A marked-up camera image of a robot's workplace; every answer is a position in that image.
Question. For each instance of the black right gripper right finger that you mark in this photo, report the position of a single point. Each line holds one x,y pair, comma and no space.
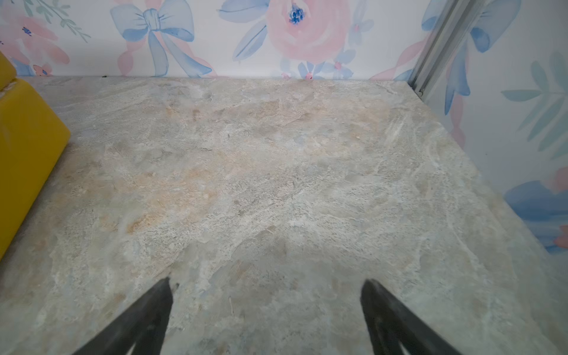
395,329

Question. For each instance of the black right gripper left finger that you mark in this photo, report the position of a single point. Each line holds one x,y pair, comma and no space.
140,329

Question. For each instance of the yellow plastic drawer cabinet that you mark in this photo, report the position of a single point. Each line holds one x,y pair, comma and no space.
32,141

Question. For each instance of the aluminium corner frame post right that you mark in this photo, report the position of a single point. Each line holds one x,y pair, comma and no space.
451,25

